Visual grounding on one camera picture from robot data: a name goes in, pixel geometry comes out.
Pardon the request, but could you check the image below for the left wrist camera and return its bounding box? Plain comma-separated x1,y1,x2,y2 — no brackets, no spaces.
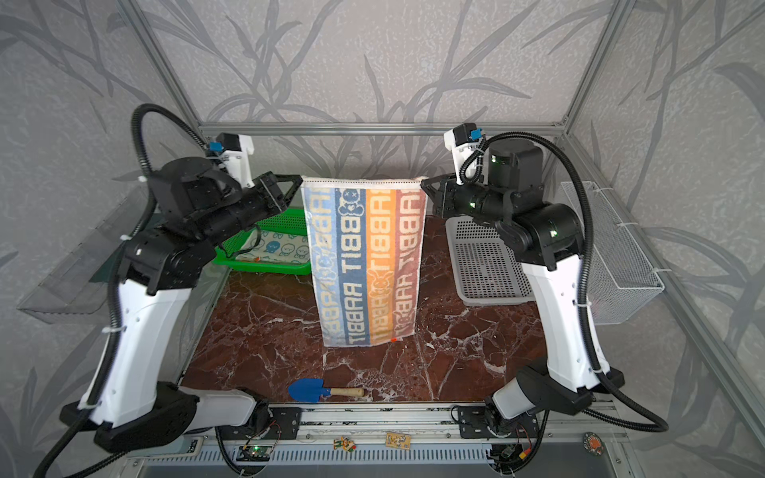
208,133,254,188

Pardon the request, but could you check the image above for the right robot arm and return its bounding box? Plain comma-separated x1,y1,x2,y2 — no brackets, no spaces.
420,123,669,435

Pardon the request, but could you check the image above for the blue trowel wooden handle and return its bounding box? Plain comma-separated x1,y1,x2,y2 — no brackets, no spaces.
288,378,366,404

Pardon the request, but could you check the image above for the white plastic basket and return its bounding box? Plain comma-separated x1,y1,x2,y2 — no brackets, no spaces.
445,216,535,307

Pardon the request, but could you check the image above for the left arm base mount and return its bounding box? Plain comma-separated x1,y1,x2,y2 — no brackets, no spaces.
219,406,302,441

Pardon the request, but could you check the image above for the small yellow circuit board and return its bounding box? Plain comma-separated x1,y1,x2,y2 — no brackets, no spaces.
386,432,412,450

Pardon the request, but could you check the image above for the round orange gadget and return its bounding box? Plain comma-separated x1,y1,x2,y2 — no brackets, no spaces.
582,431,605,456

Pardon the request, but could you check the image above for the green led circuit board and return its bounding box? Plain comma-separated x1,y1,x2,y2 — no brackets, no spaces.
236,444,274,463

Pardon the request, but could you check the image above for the small orange green trinket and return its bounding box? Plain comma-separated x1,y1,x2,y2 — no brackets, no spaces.
333,437,357,452

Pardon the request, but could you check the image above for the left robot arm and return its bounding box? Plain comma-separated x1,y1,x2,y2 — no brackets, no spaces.
35,104,302,477

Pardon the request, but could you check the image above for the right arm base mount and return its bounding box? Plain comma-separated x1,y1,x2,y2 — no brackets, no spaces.
450,404,541,439

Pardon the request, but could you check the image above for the blue patterned towel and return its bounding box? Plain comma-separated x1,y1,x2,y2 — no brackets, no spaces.
235,230,310,264

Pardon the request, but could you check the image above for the green plastic basket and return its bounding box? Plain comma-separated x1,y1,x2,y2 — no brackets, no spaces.
213,208,311,276

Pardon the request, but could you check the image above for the right controller board with wires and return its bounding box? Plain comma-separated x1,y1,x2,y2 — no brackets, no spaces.
488,443,533,468

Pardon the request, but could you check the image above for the white wire wall basket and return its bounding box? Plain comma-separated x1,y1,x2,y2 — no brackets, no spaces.
583,181,665,326

